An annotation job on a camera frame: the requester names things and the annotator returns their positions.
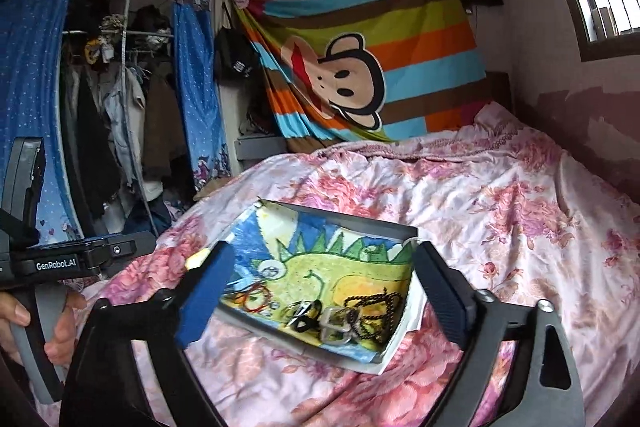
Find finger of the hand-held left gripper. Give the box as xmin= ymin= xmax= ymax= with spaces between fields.
xmin=82 ymin=231 xmax=157 ymax=278

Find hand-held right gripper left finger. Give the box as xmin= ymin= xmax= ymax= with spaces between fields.
xmin=60 ymin=241 xmax=237 ymax=427

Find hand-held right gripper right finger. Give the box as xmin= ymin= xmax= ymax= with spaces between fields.
xmin=414 ymin=241 xmax=586 ymax=427

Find silver metal clip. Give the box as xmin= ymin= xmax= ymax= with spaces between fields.
xmin=282 ymin=301 xmax=311 ymax=328

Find person's left hand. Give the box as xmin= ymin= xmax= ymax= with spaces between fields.
xmin=0 ymin=291 xmax=89 ymax=365

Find pile of clothes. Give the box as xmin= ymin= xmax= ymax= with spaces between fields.
xmin=100 ymin=179 xmax=191 ymax=241

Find pink floral blanket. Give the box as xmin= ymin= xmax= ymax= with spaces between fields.
xmin=30 ymin=102 xmax=640 ymax=427

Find wooden board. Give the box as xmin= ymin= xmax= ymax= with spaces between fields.
xmin=192 ymin=177 xmax=236 ymax=202

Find row of hanging clothes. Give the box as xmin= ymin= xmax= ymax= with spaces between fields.
xmin=62 ymin=7 xmax=194 ymax=233

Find blue dotted curtain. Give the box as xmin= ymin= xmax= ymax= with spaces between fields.
xmin=172 ymin=2 xmax=234 ymax=194
xmin=0 ymin=0 xmax=87 ymax=254

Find crayon dinosaur drawing paper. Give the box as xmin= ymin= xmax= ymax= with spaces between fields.
xmin=220 ymin=202 xmax=426 ymax=375

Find clear square buckle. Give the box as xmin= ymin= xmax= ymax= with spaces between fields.
xmin=316 ymin=306 xmax=361 ymax=348

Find yellow hanging ornament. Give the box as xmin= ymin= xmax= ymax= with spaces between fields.
xmin=82 ymin=37 xmax=113 ymax=65

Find dark wooden headboard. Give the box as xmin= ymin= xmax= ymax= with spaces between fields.
xmin=482 ymin=71 xmax=515 ymax=115

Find black hanging bag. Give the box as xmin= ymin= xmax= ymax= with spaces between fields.
xmin=214 ymin=27 xmax=261 ymax=80

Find striped monkey print cloth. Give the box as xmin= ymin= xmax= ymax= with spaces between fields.
xmin=232 ymin=0 xmax=489 ymax=144

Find black bead necklace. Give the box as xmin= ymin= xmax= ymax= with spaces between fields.
xmin=342 ymin=286 xmax=404 ymax=344

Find black ring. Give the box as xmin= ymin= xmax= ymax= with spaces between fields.
xmin=294 ymin=301 xmax=325 ymax=334

